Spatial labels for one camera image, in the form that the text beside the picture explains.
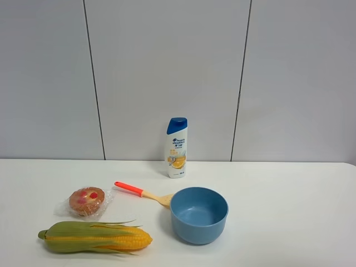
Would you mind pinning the orange handled wooden spatula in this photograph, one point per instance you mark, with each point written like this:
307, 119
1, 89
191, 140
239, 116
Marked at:
162, 200

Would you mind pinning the white blue shampoo bottle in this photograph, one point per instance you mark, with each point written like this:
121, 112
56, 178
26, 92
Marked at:
176, 147

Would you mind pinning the wrapped fruit tart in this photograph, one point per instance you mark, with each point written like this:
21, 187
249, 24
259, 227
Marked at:
87, 203

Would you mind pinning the blue bowl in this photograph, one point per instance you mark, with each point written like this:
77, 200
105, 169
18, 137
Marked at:
198, 215

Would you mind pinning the yellow corn cob with husk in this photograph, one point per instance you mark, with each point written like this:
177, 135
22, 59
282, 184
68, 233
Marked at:
96, 237

